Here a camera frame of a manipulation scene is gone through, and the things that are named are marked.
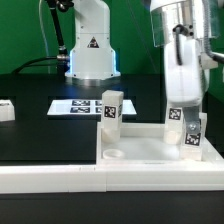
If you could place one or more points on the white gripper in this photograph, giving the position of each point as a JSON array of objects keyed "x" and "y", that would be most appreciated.
[{"x": 184, "y": 86}]

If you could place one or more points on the white marker sheet with tags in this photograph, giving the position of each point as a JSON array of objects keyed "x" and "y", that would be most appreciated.
[{"x": 84, "y": 107}]

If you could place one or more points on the white L-shaped obstacle fence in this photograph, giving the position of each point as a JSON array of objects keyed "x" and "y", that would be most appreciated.
[{"x": 185, "y": 176}]

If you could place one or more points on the white square tabletop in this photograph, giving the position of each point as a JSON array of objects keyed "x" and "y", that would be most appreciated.
[{"x": 143, "y": 144}]

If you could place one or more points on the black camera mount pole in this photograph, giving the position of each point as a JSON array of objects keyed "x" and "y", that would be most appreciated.
[{"x": 62, "y": 6}]

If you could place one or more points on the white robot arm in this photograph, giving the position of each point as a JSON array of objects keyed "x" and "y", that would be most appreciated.
[{"x": 183, "y": 28}]

